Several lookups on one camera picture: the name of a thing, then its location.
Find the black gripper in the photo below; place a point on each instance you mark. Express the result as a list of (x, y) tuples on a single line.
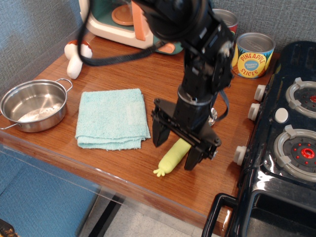
[(187, 112)]

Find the spoon with yellow handle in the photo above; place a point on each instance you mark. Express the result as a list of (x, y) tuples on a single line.
[(172, 158)]

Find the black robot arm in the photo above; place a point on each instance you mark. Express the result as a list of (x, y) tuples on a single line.
[(209, 48)]

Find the light blue folded cloth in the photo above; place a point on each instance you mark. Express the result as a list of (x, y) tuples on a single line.
[(112, 120)]

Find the black toy stove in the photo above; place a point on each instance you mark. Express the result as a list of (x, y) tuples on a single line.
[(277, 184)]

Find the pineapple slices can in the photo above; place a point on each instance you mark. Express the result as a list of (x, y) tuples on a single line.
[(253, 53)]

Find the plush mushroom toy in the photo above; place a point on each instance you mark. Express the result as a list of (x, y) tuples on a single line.
[(71, 52)]

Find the teal toy microwave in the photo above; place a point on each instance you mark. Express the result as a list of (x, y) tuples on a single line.
[(100, 23)]

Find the tomato sauce can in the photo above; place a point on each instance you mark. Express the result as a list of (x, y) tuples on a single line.
[(229, 18)]

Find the orange toy plate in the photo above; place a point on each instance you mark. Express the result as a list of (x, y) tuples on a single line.
[(122, 15)]

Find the small steel pot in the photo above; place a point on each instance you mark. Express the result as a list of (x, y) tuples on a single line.
[(36, 105)]

